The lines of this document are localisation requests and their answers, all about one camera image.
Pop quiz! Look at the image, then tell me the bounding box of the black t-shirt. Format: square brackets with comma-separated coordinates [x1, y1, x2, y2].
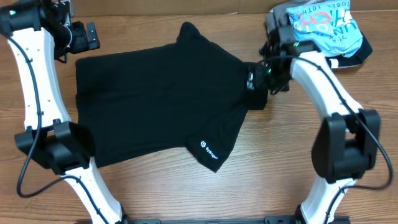
[75, 22, 267, 172]

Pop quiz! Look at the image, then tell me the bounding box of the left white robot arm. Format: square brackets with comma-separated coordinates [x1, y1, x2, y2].
[1, 0, 130, 223]

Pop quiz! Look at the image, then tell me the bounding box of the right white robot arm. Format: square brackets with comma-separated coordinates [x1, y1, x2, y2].
[245, 26, 381, 223]

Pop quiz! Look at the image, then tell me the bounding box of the grey folded garment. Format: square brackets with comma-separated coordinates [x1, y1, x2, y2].
[266, 0, 312, 34]

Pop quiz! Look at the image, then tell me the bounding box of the black folded garment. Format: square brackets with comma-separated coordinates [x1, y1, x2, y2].
[326, 33, 373, 69]

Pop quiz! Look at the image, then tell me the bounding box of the light blue printed t-shirt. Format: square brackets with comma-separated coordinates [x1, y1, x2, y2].
[286, 0, 363, 57]

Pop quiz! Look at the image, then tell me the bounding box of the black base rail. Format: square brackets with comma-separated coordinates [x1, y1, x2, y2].
[74, 215, 352, 224]

